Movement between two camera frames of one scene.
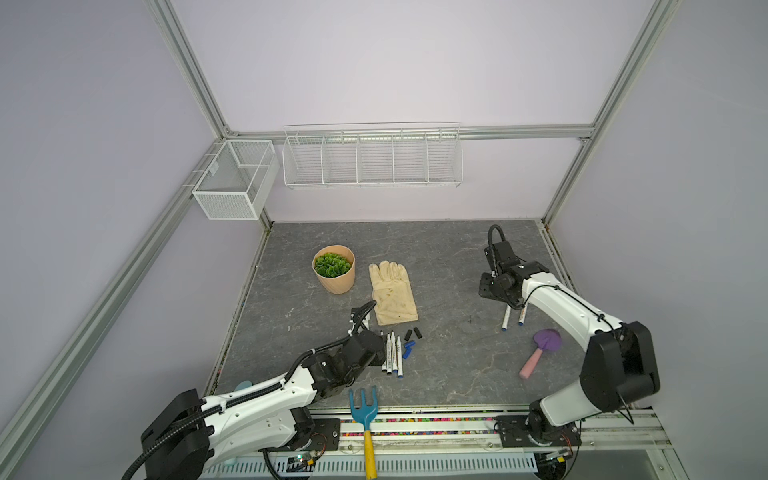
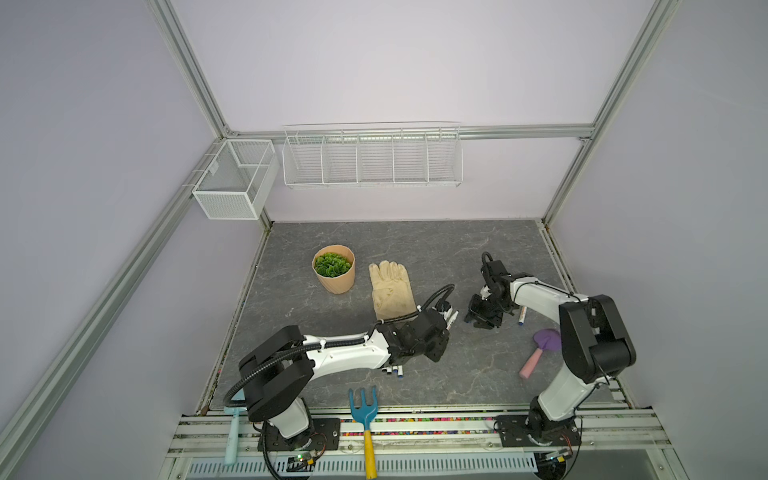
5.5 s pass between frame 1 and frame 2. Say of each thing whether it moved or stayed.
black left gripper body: moved
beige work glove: stayed
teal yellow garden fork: stayed
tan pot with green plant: stayed
